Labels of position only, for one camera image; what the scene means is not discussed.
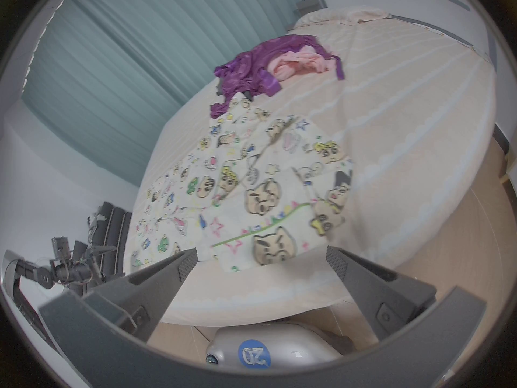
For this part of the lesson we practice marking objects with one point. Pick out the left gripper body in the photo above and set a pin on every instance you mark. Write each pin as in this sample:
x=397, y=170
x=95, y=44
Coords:
x=80, y=271

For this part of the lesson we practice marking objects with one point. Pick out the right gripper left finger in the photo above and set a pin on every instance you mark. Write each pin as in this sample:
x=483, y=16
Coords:
x=145, y=293

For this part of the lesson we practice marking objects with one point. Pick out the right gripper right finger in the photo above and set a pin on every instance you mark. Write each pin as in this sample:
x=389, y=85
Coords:
x=379, y=293

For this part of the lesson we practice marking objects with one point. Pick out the white printed pyjama top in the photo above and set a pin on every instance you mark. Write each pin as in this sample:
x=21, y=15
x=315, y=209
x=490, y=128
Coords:
x=262, y=200

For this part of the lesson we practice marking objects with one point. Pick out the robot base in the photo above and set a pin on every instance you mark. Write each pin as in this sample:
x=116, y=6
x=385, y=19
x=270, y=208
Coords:
x=291, y=346

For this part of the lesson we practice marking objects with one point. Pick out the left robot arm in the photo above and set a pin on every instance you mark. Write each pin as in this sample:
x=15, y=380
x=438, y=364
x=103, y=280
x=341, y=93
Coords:
x=12, y=269

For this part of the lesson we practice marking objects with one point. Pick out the bed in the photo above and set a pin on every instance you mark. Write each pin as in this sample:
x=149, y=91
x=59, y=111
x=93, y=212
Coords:
x=404, y=115

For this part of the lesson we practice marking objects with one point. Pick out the pile of clothes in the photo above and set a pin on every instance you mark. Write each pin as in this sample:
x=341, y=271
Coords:
x=258, y=63

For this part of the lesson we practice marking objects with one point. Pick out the grey crumpled cloth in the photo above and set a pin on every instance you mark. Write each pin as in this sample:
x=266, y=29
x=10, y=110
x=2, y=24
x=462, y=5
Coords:
x=96, y=220

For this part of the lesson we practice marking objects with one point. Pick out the blue-green curtain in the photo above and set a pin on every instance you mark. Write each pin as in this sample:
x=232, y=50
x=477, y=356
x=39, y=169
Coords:
x=121, y=75

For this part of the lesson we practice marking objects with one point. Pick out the cream pillow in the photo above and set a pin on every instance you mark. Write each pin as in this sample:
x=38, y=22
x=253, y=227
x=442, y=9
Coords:
x=343, y=16

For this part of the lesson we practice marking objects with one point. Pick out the grey white bedside table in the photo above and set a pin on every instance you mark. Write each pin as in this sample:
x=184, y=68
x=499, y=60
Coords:
x=307, y=5

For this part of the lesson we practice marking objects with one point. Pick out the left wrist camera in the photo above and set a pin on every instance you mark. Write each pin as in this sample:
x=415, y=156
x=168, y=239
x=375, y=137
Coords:
x=60, y=247

